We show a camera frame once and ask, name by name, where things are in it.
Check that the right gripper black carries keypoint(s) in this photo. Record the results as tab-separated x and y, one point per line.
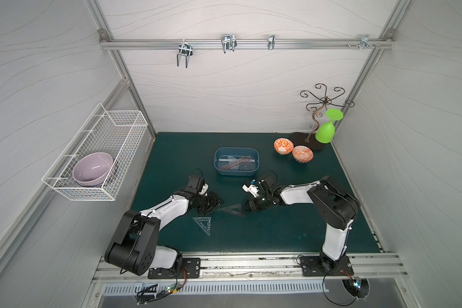
256	202

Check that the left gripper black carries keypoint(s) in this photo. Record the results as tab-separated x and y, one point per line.
209	200

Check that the clear triangle ruler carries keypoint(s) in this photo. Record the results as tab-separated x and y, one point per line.
205	223

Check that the dark triangle ruler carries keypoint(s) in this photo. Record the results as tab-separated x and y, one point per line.
247	165
236	210

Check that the stencil ruler large dark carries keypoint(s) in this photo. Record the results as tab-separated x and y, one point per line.
221	164

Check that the thin clear straight ruler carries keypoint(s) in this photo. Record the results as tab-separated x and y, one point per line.
224	158

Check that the blue plastic storage box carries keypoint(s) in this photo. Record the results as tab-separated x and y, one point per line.
237	151

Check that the clear protractor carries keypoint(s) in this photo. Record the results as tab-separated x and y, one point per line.
232	164

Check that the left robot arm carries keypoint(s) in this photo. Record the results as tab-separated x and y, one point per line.
134	246

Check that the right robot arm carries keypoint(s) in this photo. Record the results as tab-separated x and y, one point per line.
338	208

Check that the green table mat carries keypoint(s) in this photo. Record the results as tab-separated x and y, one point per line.
296	228

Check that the orange patterned bowl left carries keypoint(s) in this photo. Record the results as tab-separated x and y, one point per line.
283	146

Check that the brown metal cup stand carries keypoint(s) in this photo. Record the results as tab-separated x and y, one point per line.
318	108

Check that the green plastic goblet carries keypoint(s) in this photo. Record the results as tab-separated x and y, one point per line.
327	131

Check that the lilac bowl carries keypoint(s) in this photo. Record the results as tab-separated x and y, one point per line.
93	169

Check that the metal hook left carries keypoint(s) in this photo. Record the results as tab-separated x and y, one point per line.
185	51

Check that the metal hook middle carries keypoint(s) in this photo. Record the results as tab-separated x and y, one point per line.
229	43

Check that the metal hook small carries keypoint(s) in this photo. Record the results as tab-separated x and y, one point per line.
271	42

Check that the metal hook right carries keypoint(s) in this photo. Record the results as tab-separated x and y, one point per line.
364	44

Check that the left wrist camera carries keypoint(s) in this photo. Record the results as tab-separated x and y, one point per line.
197	185

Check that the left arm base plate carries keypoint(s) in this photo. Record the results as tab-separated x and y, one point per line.
182	268

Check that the aluminium front rail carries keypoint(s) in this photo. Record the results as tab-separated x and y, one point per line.
259	266

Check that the aluminium rail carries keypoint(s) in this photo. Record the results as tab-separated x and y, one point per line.
242	44
259	266

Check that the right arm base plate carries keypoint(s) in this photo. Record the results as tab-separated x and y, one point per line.
319	266

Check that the white cable duct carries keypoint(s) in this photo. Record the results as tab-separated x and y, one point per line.
220	288

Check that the white wire basket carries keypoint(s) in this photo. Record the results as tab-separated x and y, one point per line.
116	132

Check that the aluminium top rail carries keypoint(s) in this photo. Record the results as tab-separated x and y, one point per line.
242	44

